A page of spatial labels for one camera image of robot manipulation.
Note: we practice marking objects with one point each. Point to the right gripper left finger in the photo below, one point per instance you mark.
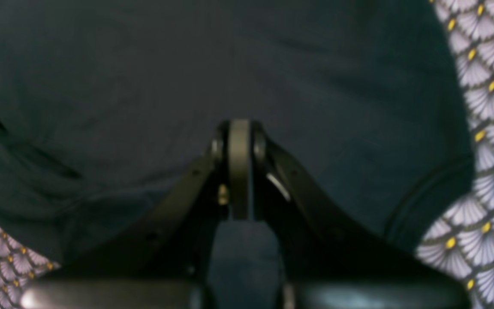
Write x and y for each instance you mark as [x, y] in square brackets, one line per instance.
[161, 262]

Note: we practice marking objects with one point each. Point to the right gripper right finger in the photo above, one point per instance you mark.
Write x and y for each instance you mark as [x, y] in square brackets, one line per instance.
[331, 261]

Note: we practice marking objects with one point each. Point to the dark T-shirt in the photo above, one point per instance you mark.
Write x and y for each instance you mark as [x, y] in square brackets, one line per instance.
[226, 154]

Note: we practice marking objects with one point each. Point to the fan-patterned tablecloth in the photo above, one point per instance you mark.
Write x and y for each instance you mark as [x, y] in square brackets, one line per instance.
[491, 128]

